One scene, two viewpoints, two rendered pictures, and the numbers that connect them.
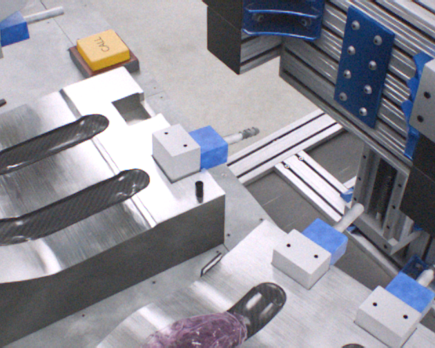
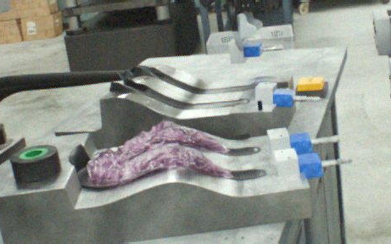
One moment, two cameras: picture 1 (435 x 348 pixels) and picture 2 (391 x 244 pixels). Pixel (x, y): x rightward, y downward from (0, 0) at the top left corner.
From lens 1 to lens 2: 0.98 m
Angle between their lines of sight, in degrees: 49
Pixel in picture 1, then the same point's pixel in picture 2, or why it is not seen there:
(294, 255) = (271, 133)
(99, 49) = (306, 81)
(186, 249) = not seen: hidden behind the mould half
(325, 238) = (299, 137)
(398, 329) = (279, 159)
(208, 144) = (282, 92)
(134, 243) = (218, 120)
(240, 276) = (249, 143)
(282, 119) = not seen: outside the picture
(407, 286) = (311, 157)
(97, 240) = (203, 113)
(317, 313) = (263, 158)
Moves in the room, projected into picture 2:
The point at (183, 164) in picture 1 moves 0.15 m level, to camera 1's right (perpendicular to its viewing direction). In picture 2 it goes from (261, 95) to (319, 105)
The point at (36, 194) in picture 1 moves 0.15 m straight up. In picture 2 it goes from (202, 100) to (192, 35)
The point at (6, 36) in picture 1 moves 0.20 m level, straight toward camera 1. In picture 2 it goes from (247, 52) to (210, 74)
